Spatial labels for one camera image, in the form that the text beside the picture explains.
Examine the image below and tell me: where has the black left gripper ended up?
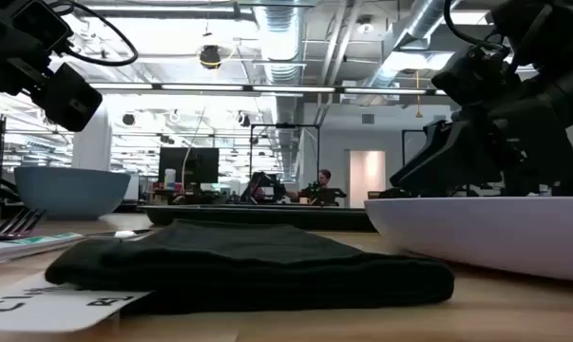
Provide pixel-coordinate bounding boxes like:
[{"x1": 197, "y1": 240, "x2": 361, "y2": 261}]
[{"x1": 0, "y1": 40, "x2": 105, "y2": 133}]

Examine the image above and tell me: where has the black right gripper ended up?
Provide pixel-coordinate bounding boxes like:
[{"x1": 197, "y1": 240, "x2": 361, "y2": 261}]
[{"x1": 390, "y1": 85, "x2": 573, "y2": 197}]

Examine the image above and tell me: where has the lavender round plate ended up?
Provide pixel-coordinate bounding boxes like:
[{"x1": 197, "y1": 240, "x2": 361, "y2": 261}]
[{"x1": 364, "y1": 196, "x2": 573, "y2": 284}]

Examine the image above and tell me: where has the blue bowl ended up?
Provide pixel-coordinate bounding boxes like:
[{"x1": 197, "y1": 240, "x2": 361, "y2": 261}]
[{"x1": 13, "y1": 165, "x2": 132, "y2": 221}]

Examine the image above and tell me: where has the fork with blue handle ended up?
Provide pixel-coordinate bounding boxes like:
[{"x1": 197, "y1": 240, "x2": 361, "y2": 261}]
[{"x1": 0, "y1": 207, "x2": 48, "y2": 241}]

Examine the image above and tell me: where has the knife with patterned teal handle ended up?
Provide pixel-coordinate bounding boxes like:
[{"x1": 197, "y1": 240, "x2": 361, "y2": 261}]
[{"x1": 0, "y1": 229, "x2": 152, "y2": 265}]

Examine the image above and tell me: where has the white printed label card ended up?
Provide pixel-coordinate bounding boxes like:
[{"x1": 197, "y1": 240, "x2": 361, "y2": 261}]
[{"x1": 0, "y1": 275, "x2": 152, "y2": 333}]

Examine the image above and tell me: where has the black napkin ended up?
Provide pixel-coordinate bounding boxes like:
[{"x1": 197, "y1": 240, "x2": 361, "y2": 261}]
[{"x1": 45, "y1": 218, "x2": 456, "y2": 316}]

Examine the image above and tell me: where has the dark green serving tray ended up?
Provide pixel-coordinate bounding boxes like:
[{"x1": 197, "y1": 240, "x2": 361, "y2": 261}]
[{"x1": 138, "y1": 203, "x2": 377, "y2": 233}]

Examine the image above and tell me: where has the white pillar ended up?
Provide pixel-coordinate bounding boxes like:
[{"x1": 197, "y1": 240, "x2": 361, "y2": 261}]
[{"x1": 71, "y1": 108, "x2": 113, "y2": 172}]

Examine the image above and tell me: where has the pale pink door panel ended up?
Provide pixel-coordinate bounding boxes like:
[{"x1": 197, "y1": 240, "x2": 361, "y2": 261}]
[{"x1": 348, "y1": 150, "x2": 387, "y2": 209}]

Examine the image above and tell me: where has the black computer monitor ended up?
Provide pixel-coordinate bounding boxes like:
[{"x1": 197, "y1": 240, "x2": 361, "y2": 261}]
[{"x1": 158, "y1": 146, "x2": 220, "y2": 185}]

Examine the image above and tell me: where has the person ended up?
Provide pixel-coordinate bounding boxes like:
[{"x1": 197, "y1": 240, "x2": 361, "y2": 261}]
[{"x1": 290, "y1": 168, "x2": 347, "y2": 207}]

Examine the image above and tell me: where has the overhead light bar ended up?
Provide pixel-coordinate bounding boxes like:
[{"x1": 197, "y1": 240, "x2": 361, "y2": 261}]
[{"x1": 88, "y1": 82, "x2": 451, "y2": 98}]

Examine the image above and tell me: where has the black background rig frame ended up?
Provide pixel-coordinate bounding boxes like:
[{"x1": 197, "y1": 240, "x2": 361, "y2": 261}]
[
  {"x1": 401, "y1": 127, "x2": 439, "y2": 167},
  {"x1": 249, "y1": 122, "x2": 321, "y2": 191}
]

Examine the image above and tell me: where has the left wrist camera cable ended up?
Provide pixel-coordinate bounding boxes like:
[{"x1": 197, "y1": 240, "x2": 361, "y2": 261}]
[{"x1": 48, "y1": 0, "x2": 140, "y2": 67}]

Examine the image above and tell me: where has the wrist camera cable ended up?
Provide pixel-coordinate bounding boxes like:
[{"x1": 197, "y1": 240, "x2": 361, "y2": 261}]
[
  {"x1": 442, "y1": 0, "x2": 510, "y2": 53},
  {"x1": 48, "y1": 0, "x2": 140, "y2": 67}
]

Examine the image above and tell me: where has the yellow hanging cord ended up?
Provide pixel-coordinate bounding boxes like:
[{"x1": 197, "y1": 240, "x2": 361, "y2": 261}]
[{"x1": 413, "y1": 69, "x2": 424, "y2": 119}]

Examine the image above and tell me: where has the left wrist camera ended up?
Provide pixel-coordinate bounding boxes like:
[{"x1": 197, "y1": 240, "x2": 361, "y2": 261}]
[{"x1": 8, "y1": 0, "x2": 74, "y2": 51}]

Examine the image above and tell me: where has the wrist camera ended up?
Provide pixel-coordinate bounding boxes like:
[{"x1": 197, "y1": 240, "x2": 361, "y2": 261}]
[
  {"x1": 8, "y1": 0, "x2": 74, "y2": 51},
  {"x1": 430, "y1": 45, "x2": 513, "y2": 106}
]

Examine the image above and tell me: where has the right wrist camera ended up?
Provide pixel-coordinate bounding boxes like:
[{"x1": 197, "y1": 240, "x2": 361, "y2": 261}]
[{"x1": 430, "y1": 45, "x2": 513, "y2": 106}]

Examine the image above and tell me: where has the silver ventilation duct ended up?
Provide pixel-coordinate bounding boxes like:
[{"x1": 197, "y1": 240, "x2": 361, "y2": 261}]
[
  {"x1": 361, "y1": 0, "x2": 463, "y2": 91},
  {"x1": 251, "y1": 0, "x2": 307, "y2": 184}
]

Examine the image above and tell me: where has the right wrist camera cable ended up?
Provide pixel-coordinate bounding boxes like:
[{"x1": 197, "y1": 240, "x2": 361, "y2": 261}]
[{"x1": 442, "y1": 0, "x2": 510, "y2": 53}]

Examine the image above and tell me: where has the black overhead camera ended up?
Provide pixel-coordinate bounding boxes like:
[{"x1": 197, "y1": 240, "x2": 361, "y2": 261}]
[{"x1": 199, "y1": 44, "x2": 222, "y2": 71}]

